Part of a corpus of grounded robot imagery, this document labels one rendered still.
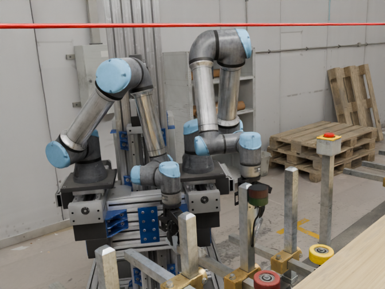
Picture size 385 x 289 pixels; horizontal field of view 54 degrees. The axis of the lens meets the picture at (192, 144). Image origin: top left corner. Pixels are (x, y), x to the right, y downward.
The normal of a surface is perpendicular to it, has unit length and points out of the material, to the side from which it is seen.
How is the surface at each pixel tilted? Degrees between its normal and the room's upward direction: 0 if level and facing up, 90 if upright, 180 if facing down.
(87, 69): 90
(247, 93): 90
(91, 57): 90
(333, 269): 0
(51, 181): 90
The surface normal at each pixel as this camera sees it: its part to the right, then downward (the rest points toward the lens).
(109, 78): -0.27, 0.17
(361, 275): -0.05, -0.97
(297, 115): 0.59, 0.18
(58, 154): -0.43, 0.34
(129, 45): 0.11, 0.25
